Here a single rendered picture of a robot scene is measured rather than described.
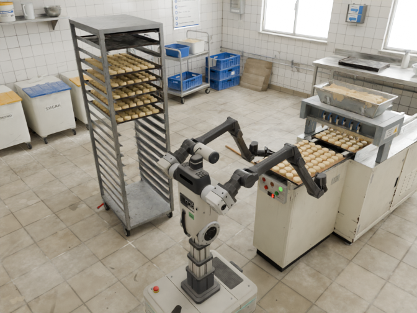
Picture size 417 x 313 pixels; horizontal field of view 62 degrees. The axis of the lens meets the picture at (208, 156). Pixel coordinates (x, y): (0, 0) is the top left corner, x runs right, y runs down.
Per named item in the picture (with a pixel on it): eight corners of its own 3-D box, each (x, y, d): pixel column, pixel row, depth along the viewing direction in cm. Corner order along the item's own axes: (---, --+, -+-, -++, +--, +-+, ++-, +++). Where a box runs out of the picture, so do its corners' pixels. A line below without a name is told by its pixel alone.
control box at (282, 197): (262, 187, 265) (263, 172, 258) (286, 202, 248) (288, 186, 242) (259, 189, 263) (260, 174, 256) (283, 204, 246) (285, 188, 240)
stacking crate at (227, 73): (225, 71, 735) (225, 61, 725) (239, 75, 710) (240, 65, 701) (205, 77, 698) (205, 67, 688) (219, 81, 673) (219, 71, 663)
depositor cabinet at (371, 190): (355, 169, 423) (370, 104, 382) (416, 196, 374) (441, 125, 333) (286, 210, 353) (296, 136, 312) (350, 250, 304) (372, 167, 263)
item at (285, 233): (301, 219, 340) (315, 137, 297) (332, 238, 317) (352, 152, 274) (251, 252, 302) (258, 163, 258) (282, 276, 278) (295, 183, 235)
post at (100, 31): (131, 229, 310) (103, 28, 228) (128, 230, 309) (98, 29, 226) (130, 227, 312) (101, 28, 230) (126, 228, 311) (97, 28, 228)
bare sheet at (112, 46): (157, 44, 258) (157, 42, 258) (106, 51, 238) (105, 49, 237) (123, 33, 301) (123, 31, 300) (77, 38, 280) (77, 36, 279)
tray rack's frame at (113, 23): (175, 217, 338) (164, 22, 252) (127, 238, 312) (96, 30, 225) (145, 187, 384) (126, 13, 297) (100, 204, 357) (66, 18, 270)
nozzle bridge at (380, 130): (318, 127, 330) (324, 92, 314) (393, 154, 281) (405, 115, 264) (296, 136, 312) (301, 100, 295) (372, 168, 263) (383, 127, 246)
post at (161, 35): (174, 210, 334) (162, 23, 251) (171, 212, 332) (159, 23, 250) (172, 208, 336) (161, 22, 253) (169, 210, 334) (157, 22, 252)
